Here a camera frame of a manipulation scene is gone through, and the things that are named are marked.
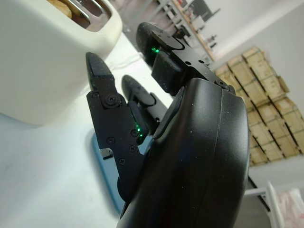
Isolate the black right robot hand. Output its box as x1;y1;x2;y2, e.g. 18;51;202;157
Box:
85;21;252;228

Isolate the white side table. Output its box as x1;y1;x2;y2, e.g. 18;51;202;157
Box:
244;181;304;228

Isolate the metal shelf rack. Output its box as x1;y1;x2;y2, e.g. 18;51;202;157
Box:
156;0;222;62

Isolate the white toaster power cord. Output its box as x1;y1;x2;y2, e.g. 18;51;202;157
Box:
107;52;143;70

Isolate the stack of cardboard boxes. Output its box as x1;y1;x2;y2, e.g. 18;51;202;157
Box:
213;46;304;166

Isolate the cream white toaster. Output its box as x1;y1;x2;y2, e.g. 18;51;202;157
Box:
0;0;124;129

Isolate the toast slice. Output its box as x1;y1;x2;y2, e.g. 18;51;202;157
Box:
46;0;73;18

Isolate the blue plastic tray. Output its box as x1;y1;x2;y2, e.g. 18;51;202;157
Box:
91;135;149;214

